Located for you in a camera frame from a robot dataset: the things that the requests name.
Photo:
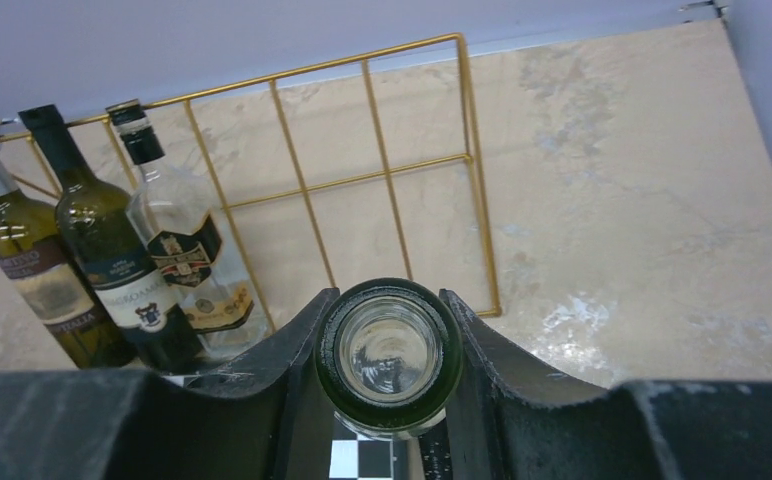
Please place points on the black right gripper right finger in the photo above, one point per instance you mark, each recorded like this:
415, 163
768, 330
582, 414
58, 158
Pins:
516, 417

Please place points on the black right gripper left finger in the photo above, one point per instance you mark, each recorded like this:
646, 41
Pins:
136, 424

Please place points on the clear glass bottle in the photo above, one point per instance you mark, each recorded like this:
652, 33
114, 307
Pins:
388, 355

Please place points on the dark green wine bottle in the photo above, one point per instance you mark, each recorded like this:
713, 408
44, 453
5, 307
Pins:
91, 217

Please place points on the clear square liquor bottle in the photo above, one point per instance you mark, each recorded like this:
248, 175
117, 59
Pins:
179, 218

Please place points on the green Primitivo wine bottle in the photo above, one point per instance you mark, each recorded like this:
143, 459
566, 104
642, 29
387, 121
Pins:
35, 259

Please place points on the black handheld microphone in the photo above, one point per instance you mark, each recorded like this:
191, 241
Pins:
435, 454

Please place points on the black white chessboard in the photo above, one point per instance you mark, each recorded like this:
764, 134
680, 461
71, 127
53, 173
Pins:
359, 457

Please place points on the gold wire wine rack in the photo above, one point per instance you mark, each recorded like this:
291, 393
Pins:
472, 155

